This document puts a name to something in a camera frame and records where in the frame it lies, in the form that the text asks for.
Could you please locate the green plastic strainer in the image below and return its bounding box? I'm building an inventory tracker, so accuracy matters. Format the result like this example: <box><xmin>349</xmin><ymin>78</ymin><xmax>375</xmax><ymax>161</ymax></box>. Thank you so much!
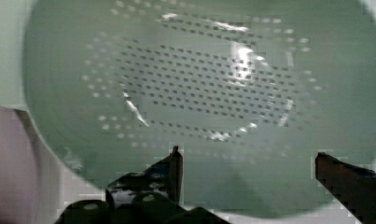
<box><xmin>0</xmin><ymin>0</ymin><xmax>376</xmax><ymax>218</ymax></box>

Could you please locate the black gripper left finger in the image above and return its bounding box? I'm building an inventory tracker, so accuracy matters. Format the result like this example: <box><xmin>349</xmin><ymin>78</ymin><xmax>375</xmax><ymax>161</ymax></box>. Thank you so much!
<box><xmin>105</xmin><ymin>146</ymin><xmax>183</xmax><ymax>208</ymax></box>

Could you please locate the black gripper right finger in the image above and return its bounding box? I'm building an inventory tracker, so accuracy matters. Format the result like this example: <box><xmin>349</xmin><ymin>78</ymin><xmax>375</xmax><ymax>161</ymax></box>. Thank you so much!
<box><xmin>314</xmin><ymin>152</ymin><xmax>376</xmax><ymax>224</ymax></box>

